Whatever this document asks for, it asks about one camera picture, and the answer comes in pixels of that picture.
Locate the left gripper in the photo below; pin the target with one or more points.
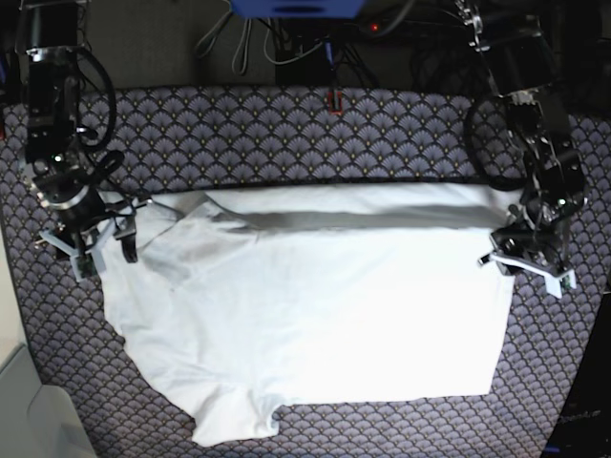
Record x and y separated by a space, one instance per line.
536 246

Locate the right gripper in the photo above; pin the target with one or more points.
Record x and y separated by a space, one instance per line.
87 222

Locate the white T-shirt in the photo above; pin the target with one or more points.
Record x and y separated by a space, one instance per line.
242 301

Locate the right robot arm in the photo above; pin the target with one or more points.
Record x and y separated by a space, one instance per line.
64 161

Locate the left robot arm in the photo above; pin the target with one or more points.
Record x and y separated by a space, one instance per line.
522 74

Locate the fan-patterned table cloth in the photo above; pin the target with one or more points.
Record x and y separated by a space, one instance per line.
187 138

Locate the black device at right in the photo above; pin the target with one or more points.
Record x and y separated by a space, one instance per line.
583 427

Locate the white plastic bin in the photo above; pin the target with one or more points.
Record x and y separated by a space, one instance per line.
37 420

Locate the red table clamp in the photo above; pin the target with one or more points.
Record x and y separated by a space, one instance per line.
335 102

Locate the blue box overhead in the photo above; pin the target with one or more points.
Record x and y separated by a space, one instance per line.
299 9

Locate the blue clamp handle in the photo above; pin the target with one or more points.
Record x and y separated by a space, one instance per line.
329 54

